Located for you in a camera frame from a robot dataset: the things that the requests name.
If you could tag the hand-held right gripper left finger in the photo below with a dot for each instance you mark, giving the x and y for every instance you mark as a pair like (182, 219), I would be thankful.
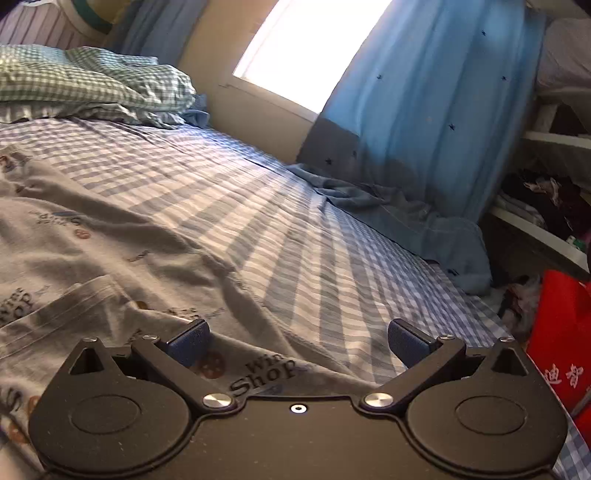
(190, 344)

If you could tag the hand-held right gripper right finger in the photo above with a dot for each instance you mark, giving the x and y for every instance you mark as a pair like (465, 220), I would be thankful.
(407, 344)

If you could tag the grey printed pants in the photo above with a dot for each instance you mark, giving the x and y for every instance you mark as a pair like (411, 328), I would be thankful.
(115, 254)

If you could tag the crumpled blue cloth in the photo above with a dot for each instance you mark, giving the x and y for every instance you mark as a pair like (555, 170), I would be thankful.
(415, 221)

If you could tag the blue checkered bed sheet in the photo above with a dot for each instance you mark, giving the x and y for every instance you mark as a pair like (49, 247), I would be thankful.
(300, 240)

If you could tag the red bag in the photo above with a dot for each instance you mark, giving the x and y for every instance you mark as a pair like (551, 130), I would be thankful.
(563, 332)

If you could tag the white shelf unit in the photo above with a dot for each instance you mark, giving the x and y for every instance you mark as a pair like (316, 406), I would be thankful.
(545, 242)

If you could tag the pile of folded clothes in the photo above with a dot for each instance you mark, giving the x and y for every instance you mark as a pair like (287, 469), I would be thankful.
(521, 207)

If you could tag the light blue star curtain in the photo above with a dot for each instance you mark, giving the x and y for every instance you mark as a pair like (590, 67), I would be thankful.
(438, 92)

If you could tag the green checkered quilt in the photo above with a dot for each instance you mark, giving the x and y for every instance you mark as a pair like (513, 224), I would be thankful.
(92, 78)

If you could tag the bright window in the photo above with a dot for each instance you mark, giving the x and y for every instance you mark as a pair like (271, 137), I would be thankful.
(314, 46)

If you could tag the grey-blue star curtain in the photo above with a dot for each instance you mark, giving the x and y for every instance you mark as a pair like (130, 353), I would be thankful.
(152, 27)

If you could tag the striped padded headboard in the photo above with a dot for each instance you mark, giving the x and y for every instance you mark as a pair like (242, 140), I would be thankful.
(37, 23)

